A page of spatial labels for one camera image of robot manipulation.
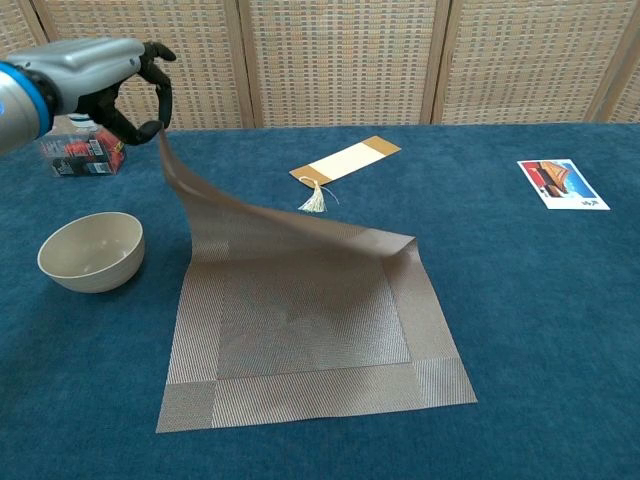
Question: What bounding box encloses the white paper cup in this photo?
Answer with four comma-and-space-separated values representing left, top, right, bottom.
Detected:
67, 113, 101, 134

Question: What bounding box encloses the colourful picture postcard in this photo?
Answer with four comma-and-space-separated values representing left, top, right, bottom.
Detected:
517, 158, 612, 212

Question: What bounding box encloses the beige round bowl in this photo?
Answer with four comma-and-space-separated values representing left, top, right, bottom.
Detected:
37, 211, 147, 294

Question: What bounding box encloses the woven bamboo folding screen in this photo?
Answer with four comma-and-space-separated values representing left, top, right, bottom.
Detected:
0, 0, 640, 132

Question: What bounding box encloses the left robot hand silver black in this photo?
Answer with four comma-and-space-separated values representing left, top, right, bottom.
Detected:
7, 37, 177, 147

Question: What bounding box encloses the beige woven placemat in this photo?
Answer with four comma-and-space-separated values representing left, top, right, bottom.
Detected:
155, 122, 479, 434

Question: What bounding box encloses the tan white bookmark with tassel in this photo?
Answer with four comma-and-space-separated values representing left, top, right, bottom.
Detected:
289, 135, 403, 214

